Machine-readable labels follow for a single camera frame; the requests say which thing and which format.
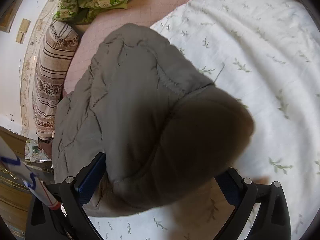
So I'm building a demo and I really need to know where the wooden wall frame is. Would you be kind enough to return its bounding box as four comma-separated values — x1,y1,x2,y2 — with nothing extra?
0,0,29,33

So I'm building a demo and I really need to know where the white tube with blue print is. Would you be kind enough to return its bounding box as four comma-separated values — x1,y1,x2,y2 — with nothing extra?
0,135,62,210

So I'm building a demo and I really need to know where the grey padded jacket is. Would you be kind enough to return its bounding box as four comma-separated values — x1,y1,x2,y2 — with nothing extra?
51,23,255,218

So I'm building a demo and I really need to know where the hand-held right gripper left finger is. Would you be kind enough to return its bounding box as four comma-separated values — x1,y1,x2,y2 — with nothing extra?
25,152,107,240

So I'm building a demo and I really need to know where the white leaf print bed sheet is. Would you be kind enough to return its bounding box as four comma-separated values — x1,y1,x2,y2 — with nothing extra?
85,0,320,240

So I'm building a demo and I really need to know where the clear printed plastic bag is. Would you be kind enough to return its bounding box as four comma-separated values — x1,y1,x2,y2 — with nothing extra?
25,140,52,163

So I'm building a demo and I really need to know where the pink quilted mat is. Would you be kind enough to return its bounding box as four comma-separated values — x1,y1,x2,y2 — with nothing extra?
62,0,200,98

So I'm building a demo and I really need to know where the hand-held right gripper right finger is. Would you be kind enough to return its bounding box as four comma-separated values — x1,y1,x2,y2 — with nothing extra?
212,167,292,240

